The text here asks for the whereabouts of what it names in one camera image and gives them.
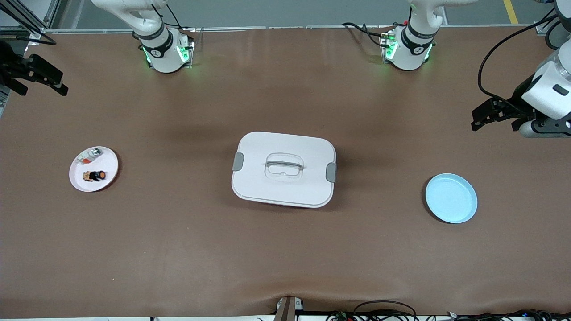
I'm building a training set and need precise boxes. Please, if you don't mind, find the white lidded storage box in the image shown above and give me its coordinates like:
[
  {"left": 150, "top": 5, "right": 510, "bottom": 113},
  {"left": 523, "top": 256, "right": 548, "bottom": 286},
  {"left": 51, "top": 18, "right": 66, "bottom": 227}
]
[{"left": 231, "top": 131, "right": 337, "bottom": 209}]

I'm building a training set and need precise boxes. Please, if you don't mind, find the light blue round plate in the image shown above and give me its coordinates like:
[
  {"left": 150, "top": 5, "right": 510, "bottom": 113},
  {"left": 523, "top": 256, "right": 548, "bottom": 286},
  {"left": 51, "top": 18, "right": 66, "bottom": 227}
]
[{"left": 425, "top": 173, "right": 478, "bottom": 224}]

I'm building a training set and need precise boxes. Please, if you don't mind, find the pink round plate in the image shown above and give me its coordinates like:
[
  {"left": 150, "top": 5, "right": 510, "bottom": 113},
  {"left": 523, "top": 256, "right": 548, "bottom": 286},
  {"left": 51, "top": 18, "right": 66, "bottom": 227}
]
[{"left": 69, "top": 146, "right": 120, "bottom": 193}]

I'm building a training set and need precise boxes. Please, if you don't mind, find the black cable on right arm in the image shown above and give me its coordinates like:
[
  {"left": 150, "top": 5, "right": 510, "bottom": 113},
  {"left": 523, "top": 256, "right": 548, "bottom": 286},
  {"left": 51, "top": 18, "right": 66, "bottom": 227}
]
[{"left": 0, "top": 2, "right": 57, "bottom": 45}]

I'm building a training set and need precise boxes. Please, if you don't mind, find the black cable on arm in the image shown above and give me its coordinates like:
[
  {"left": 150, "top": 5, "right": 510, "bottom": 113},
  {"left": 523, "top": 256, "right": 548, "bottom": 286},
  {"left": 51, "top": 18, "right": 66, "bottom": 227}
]
[
  {"left": 477, "top": 9, "right": 558, "bottom": 107},
  {"left": 0, "top": 2, "right": 57, "bottom": 45}
]

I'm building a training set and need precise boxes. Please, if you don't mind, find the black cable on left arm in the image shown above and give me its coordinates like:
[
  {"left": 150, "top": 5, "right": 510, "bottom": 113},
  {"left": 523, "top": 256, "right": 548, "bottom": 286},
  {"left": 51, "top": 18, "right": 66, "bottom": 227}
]
[{"left": 477, "top": 9, "right": 558, "bottom": 107}]

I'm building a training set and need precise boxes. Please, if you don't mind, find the aluminium frame post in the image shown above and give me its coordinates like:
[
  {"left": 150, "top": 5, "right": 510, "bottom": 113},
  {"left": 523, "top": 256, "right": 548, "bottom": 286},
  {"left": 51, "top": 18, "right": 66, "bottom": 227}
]
[
  {"left": 535, "top": 20, "right": 558, "bottom": 36},
  {"left": 0, "top": 0, "right": 61, "bottom": 45}
]

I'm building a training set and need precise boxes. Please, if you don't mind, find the white switch with silver cap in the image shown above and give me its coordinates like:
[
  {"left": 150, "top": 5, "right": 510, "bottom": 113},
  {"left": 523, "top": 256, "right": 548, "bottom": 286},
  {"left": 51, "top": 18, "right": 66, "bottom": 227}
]
[{"left": 76, "top": 148, "right": 103, "bottom": 165}]

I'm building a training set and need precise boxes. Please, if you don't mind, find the black cable at arm base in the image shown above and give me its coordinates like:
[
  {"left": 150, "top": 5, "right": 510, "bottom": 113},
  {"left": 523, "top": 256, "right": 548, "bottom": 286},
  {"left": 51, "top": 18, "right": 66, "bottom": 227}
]
[{"left": 342, "top": 22, "right": 385, "bottom": 49}]

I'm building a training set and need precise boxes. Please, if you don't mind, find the black cable bundle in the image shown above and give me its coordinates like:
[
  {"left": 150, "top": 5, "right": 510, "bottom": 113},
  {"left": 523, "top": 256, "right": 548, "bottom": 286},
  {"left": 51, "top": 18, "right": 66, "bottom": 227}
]
[{"left": 326, "top": 301, "right": 571, "bottom": 321}]

